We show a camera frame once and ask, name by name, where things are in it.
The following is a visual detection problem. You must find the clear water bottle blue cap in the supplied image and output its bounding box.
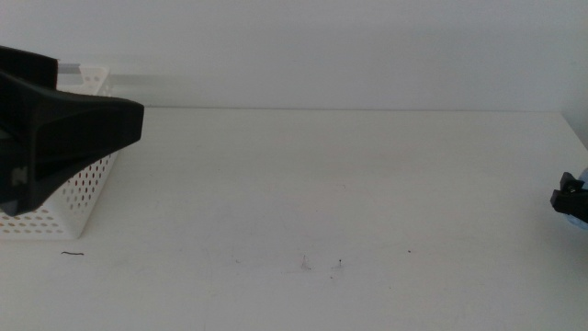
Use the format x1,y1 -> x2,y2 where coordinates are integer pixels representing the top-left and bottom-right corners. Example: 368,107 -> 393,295
565,166 -> 588,231

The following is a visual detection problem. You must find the white perforated plastic basket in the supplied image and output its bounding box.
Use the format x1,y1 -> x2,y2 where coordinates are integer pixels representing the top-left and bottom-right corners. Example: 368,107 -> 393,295
0,63 -> 119,241

